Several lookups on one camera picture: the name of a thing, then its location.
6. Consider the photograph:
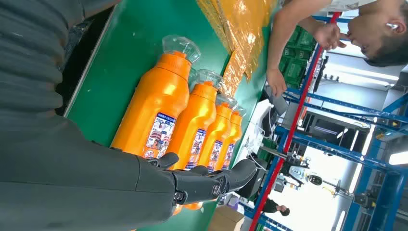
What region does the red metal post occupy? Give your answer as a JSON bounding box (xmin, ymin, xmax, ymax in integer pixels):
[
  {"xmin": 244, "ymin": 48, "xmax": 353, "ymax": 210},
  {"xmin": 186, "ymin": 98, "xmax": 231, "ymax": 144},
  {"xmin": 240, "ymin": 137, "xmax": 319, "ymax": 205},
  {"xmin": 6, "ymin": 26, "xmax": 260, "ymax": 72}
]
[{"xmin": 248, "ymin": 12, "xmax": 342, "ymax": 231}]

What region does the black white background machine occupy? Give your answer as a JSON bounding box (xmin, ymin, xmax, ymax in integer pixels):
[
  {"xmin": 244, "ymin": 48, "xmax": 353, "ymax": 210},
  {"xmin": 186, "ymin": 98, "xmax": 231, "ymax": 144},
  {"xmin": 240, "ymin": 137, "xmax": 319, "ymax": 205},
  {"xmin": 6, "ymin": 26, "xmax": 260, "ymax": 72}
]
[{"xmin": 274, "ymin": 150, "xmax": 324, "ymax": 193}]

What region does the green plastic crate stack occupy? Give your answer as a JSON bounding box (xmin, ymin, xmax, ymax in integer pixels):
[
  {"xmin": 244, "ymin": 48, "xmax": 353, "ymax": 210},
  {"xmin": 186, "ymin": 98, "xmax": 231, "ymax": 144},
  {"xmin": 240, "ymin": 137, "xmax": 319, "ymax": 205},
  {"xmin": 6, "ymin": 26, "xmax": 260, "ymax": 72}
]
[{"xmin": 279, "ymin": 25, "xmax": 316, "ymax": 90}]

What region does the blue metal rack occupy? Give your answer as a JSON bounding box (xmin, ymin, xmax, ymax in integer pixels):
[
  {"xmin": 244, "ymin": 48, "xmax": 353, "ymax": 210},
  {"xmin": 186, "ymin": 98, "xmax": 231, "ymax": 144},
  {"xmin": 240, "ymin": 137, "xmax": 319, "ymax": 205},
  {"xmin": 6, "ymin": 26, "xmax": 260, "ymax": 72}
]
[{"xmin": 248, "ymin": 13, "xmax": 408, "ymax": 231}]

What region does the yellow taped cardboard mat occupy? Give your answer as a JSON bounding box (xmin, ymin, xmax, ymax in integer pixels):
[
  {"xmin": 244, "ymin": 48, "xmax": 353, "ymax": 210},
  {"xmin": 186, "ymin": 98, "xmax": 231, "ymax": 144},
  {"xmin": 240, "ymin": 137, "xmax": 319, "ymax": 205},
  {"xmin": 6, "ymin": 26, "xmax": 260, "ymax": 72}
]
[{"xmin": 196, "ymin": 0, "xmax": 278, "ymax": 98}]

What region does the black carry case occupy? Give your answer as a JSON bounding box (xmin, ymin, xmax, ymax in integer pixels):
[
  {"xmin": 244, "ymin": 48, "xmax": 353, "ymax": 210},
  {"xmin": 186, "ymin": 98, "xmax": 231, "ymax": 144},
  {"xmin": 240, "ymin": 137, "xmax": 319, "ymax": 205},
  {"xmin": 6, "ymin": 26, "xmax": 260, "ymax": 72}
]
[{"xmin": 237, "ymin": 159, "xmax": 268, "ymax": 200}]

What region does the brown cardboard box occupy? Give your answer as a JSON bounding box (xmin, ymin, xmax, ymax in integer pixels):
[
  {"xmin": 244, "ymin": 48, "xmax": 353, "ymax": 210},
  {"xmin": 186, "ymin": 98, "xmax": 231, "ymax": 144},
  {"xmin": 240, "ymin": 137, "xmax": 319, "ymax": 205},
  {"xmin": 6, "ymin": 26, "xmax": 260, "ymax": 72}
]
[{"xmin": 207, "ymin": 205, "xmax": 245, "ymax": 231}]

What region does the person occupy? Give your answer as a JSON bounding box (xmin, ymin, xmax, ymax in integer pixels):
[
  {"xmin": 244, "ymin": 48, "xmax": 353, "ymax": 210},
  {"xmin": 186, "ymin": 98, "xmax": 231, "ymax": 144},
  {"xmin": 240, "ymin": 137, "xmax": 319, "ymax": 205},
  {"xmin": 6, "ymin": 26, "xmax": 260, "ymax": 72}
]
[
  {"xmin": 266, "ymin": 0, "xmax": 408, "ymax": 98},
  {"xmin": 263, "ymin": 197, "xmax": 291, "ymax": 218}
]

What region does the black tablet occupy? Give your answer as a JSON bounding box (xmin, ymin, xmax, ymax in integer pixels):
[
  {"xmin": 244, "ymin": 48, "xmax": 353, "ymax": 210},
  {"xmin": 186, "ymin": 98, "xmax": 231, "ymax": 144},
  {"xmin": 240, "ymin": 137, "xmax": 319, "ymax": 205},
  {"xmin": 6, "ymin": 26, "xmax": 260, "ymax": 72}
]
[{"xmin": 264, "ymin": 89, "xmax": 289, "ymax": 117}]

